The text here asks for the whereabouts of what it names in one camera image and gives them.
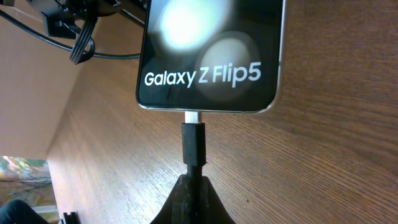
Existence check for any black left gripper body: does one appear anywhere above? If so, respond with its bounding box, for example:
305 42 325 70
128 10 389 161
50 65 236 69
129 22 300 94
27 0 148 39

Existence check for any black USB charging cable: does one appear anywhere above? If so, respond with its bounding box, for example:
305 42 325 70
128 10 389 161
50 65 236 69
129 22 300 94
181 111 207 181

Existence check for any black flip smartphone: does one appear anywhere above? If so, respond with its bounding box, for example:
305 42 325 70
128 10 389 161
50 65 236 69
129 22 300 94
136 0 286 113

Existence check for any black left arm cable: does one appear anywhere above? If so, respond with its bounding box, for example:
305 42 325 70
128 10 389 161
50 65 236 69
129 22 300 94
0 9 141 65

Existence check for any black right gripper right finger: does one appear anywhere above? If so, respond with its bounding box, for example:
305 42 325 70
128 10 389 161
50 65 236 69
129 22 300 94
194 176 235 224

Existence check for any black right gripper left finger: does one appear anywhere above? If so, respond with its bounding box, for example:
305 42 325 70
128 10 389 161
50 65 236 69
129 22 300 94
150 174 193 224

